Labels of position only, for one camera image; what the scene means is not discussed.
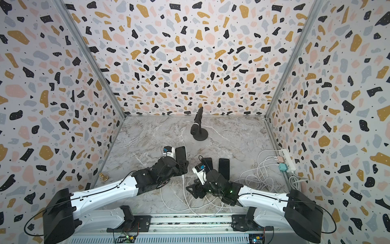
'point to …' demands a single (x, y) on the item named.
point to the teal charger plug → (283, 166)
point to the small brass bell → (105, 178)
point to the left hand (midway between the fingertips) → (186, 163)
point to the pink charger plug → (280, 159)
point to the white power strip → (291, 166)
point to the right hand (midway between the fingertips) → (191, 186)
